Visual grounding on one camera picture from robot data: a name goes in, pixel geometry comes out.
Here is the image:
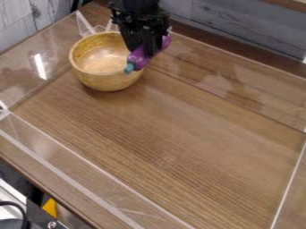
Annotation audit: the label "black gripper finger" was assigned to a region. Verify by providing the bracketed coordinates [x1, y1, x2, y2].
[120, 28, 142, 52]
[142, 27, 168, 57]

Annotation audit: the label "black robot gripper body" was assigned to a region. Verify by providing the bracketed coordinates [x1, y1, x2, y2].
[108, 0, 170, 38]

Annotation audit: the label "purple toy eggplant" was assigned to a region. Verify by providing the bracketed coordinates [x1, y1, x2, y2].
[124, 35, 172, 74]

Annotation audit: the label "light wooden bowl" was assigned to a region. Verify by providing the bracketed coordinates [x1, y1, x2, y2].
[69, 31, 143, 92]

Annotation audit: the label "clear acrylic tray walls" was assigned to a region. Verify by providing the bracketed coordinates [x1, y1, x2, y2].
[0, 16, 306, 229]

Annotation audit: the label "yellow tag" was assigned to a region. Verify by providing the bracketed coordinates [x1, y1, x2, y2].
[43, 199, 59, 218]

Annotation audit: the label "black base with screw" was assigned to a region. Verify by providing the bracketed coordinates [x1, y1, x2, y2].
[27, 202, 92, 229]

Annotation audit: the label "black cable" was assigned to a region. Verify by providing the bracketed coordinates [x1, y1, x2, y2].
[0, 201, 29, 229]

